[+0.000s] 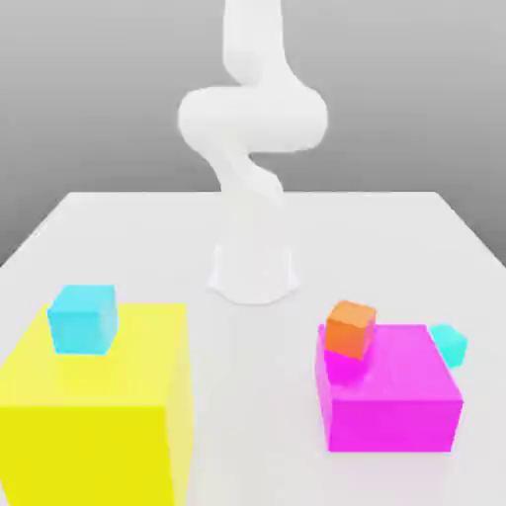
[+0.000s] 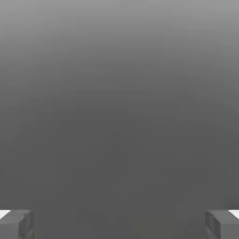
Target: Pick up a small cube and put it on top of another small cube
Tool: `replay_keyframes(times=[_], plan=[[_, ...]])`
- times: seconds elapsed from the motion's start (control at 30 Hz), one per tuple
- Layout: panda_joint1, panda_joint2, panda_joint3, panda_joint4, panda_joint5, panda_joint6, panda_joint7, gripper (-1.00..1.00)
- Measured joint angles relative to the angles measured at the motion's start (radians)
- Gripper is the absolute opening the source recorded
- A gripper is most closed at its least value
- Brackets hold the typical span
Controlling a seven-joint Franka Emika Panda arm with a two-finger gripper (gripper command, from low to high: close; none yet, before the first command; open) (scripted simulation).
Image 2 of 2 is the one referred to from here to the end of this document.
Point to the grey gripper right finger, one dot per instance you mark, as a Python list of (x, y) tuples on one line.
[(226, 224)]

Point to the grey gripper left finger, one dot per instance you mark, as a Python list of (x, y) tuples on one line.
[(13, 224)]

